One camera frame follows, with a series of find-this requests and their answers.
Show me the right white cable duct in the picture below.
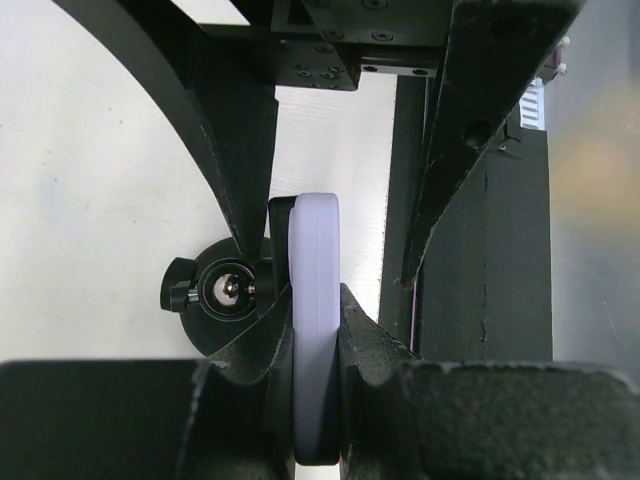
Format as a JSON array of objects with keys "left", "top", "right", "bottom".
[{"left": 519, "top": 77, "right": 546, "bottom": 131}]

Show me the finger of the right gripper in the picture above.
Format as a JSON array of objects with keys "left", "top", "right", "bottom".
[{"left": 58, "top": 1, "right": 278, "bottom": 259}]

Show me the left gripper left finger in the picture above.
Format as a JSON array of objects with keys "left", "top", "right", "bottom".
[{"left": 1, "top": 289, "right": 295, "bottom": 479}]

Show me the phone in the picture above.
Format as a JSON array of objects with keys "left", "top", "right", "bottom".
[{"left": 288, "top": 193, "right": 341, "bottom": 466}]

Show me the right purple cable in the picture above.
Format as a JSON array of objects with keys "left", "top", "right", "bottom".
[{"left": 547, "top": 37, "right": 571, "bottom": 81}]

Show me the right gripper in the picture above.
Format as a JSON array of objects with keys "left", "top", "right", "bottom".
[{"left": 203, "top": 0, "right": 580, "bottom": 287}]

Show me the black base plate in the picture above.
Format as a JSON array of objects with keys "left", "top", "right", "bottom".
[{"left": 378, "top": 77, "right": 553, "bottom": 362}]

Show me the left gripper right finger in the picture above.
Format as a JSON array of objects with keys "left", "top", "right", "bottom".
[{"left": 339, "top": 286, "right": 639, "bottom": 479}]

